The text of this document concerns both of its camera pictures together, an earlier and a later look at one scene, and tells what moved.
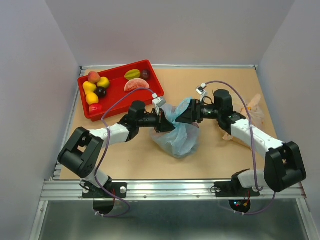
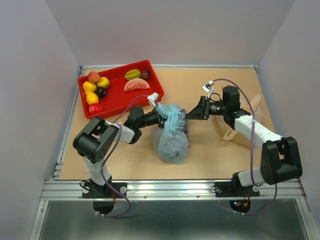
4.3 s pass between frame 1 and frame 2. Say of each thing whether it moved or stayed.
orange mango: stayed
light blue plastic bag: moved
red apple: stayed
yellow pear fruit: stayed
